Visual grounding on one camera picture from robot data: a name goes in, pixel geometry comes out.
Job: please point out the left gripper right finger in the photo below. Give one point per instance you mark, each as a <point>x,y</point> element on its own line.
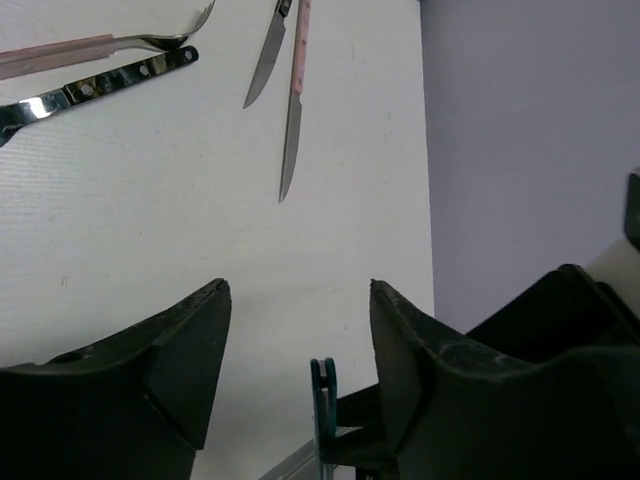
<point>448,407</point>

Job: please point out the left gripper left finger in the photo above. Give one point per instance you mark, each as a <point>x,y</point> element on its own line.
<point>134,405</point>

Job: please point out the black handled fork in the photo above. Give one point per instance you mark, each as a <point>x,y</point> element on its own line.
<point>30,110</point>

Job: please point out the pink handled knife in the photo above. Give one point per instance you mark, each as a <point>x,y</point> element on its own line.
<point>294,114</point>

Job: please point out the pink handled fork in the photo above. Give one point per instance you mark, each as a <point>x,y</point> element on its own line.
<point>35,59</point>

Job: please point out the black handled knife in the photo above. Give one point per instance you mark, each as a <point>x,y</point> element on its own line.
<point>269,52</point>

